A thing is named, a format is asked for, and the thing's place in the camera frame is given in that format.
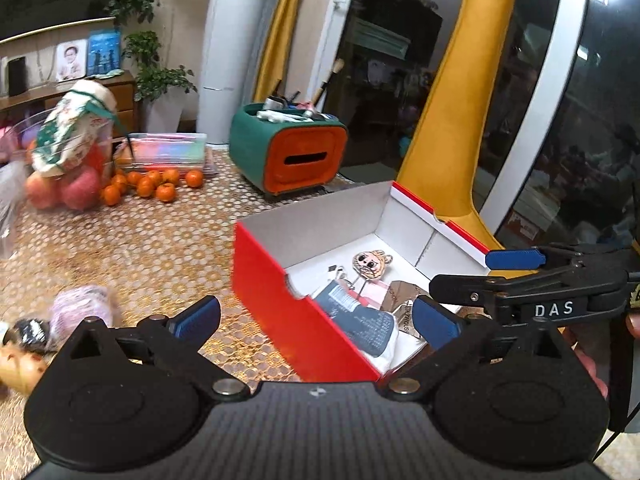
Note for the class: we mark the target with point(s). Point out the green white snack bag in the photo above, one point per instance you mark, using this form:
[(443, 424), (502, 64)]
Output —
[(70, 130)]

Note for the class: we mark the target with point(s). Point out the red apple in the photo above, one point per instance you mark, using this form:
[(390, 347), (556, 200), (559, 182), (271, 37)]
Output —
[(42, 192), (81, 191)]

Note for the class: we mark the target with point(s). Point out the purple wrapped bread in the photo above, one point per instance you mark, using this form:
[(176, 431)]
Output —
[(82, 310)]

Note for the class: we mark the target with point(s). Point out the silver snack packet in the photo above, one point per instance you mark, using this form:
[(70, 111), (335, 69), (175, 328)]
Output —
[(407, 321), (400, 292)]

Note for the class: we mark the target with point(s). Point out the desktop with patterned tablecloth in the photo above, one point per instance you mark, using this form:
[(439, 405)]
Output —
[(165, 240)]

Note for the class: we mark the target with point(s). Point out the small black packet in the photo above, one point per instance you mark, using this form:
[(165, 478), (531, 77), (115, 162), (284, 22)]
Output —
[(29, 332)]

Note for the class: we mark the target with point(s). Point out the black white wet wipes pack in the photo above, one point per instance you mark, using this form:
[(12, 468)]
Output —
[(362, 325)]

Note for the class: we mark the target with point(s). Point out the wooden television cabinet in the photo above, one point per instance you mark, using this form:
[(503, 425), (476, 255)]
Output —
[(30, 105)]

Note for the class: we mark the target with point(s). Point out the yellow curtain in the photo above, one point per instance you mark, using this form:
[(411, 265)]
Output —
[(282, 35)]

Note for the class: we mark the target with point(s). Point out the black speaker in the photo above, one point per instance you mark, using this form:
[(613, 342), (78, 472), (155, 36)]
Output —
[(17, 77)]

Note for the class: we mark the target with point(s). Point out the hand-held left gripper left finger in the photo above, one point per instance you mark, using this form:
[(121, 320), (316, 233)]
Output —
[(196, 317)]

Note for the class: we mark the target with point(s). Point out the person's right hand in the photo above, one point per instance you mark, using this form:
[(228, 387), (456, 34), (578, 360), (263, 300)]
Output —
[(592, 372)]

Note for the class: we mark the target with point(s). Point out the pastel plastic case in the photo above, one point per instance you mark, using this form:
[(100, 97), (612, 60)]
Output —
[(165, 152)]

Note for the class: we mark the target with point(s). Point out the calligraphy brush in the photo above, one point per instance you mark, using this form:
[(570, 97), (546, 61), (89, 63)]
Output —
[(327, 82)]

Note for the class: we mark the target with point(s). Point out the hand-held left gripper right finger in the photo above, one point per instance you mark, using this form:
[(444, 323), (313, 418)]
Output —
[(436, 322)]

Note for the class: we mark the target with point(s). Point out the clear plastic bag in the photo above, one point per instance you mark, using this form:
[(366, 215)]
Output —
[(11, 210)]

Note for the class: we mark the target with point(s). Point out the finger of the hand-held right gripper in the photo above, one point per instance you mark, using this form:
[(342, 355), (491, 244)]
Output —
[(465, 287), (515, 259)]

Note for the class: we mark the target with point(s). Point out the tall green houseplant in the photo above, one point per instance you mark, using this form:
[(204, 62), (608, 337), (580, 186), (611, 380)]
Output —
[(150, 60)]

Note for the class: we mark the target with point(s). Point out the clear plastic bowl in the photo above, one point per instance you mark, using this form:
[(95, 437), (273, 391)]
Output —
[(100, 145)]

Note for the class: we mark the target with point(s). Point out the white standing air conditioner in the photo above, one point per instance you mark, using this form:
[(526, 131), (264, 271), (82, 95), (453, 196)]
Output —
[(235, 50)]

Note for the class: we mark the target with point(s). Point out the green orange storage box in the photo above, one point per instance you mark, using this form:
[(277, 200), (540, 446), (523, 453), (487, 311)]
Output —
[(280, 155)]

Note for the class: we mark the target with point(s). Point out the white photo frame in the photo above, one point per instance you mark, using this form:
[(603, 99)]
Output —
[(71, 61)]

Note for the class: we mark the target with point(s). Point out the pile of tangerines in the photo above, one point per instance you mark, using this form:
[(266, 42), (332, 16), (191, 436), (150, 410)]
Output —
[(150, 185)]

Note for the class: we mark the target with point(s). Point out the blue card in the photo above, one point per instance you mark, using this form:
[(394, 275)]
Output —
[(105, 52)]

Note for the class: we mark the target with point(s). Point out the red cardboard box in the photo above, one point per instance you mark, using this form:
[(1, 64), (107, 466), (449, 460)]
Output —
[(260, 280)]

